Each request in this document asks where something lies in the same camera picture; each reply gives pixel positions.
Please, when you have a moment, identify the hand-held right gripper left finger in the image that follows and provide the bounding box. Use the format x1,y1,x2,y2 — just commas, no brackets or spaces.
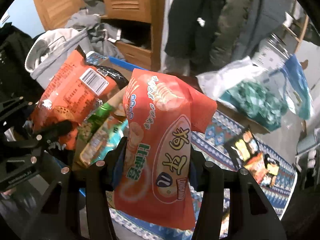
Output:
32,136,129,240

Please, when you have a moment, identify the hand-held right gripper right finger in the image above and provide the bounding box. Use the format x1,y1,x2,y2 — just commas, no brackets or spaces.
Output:
189,147,283,240

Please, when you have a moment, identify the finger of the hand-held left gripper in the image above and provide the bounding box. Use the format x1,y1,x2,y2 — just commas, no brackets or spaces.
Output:
10,119,75,164
0,96,34,123

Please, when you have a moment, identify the teal snack packet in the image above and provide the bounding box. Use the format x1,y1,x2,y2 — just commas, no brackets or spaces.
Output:
79,119,129,169

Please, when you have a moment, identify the green peanut snack packet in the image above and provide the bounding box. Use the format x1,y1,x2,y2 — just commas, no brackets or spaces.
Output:
76,101,125,145

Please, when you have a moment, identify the orange barcode snack packet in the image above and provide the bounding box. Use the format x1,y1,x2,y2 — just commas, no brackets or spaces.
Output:
29,45,129,150

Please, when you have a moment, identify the red ring-print snack packet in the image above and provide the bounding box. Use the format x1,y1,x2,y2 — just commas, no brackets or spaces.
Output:
110,68,217,230

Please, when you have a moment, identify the pile of assorted snack packets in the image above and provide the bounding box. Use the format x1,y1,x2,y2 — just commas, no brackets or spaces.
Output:
224,127,281,187

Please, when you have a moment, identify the blue cardboard box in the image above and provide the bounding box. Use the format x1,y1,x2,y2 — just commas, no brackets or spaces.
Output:
44,51,203,200

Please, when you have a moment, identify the grey hooded sweatshirt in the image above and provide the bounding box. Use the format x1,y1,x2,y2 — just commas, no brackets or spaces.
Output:
25,27,88,83

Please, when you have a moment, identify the blue patterned blanket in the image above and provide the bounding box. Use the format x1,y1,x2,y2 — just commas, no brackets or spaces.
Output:
110,110,297,240

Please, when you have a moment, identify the teal checked cloth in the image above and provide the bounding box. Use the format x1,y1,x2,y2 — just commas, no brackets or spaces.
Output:
220,79,289,132

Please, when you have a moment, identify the grey clothes heap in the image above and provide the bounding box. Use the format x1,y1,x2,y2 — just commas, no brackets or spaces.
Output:
65,0,125,60

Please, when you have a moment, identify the light blue shoe rack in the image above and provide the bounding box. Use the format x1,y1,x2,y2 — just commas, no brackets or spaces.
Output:
295,130,320,170

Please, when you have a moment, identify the blue plastic bag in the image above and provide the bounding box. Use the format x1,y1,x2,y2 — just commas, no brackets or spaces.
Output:
282,54,313,120

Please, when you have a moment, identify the wooden louvred wardrobe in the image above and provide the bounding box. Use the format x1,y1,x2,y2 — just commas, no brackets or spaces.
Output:
30,0,167,72

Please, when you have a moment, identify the olive hanging jacket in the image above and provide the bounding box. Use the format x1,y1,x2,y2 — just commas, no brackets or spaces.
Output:
210,0,255,65

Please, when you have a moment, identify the black hanging coat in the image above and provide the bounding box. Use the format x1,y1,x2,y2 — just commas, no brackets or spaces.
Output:
165,0,225,58

